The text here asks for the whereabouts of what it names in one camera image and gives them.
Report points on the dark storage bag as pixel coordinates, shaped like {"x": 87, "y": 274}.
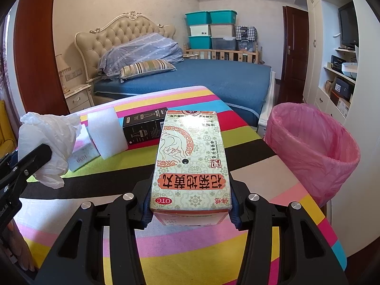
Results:
{"x": 247, "y": 46}

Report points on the black office device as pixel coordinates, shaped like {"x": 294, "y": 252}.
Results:
{"x": 337, "y": 62}

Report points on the yellow chair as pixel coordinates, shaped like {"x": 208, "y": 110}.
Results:
{"x": 7, "y": 124}

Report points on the beige tufted headboard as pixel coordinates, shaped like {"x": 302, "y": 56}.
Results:
{"x": 118, "y": 32}

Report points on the cream nightstand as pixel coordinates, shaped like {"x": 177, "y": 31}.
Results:
{"x": 78, "y": 98}

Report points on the brown room door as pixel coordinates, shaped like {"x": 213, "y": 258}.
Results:
{"x": 295, "y": 53}

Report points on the white built-in wardrobe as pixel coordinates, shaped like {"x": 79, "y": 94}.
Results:
{"x": 368, "y": 124}

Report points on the beige storage box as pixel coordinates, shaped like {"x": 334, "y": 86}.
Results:
{"x": 223, "y": 30}

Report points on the colourful striped tablecloth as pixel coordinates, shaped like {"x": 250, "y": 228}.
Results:
{"x": 98, "y": 182}

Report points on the white storage box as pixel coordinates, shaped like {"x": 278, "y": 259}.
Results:
{"x": 200, "y": 30}

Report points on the grey-blue duvet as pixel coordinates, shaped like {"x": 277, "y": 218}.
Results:
{"x": 142, "y": 49}

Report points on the white foam block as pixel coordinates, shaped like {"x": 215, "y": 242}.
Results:
{"x": 108, "y": 132}

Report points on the patterned cream medicine box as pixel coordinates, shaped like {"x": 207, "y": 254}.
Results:
{"x": 190, "y": 160}

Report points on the large brown wooden panel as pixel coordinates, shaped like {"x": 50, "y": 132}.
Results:
{"x": 38, "y": 50}

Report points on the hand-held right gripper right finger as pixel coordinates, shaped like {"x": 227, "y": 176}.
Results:
{"x": 233, "y": 215}

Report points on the white printed flat box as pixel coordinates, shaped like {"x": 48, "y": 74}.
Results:
{"x": 84, "y": 156}

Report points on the clear grey storage box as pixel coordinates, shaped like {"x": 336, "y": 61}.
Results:
{"x": 224, "y": 43}

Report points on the black product box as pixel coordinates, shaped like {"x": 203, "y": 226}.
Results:
{"x": 142, "y": 127}

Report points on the black television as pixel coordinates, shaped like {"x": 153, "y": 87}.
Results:
{"x": 348, "y": 25}

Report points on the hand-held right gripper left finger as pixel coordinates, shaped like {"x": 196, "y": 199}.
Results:
{"x": 147, "y": 213}

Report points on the bed with blue cover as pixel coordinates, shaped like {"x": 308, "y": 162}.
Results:
{"x": 207, "y": 77}

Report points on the person's left hand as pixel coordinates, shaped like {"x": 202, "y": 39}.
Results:
{"x": 18, "y": 245}

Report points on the black safe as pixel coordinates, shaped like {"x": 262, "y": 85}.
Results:
{"x": 343, "y": 86}

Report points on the white plastic bag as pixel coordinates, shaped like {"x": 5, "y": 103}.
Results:
{"x": 55, "y": 142}

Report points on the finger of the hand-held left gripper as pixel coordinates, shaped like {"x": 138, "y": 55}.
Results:
{"x": 32, "y": 158}
{"x": 7, "y": 159}

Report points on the striped pillow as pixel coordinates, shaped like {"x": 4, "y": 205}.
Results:
{"x": 148, "y": 66}

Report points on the wooden crib rail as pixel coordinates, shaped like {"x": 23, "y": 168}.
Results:
{"x": 225, "y": 55}

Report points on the teal storage box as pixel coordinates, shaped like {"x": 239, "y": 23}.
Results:
{"x": 198, "y": 18}
{"x": 223, "y": 17}
{"x": 200, "y": 42}

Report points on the trash bin with pink bag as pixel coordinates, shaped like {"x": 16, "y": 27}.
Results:
{"x": 311, "y": 154}

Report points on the black white checkered bag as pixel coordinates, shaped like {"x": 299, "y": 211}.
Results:
{"x": 246, "y": 32}

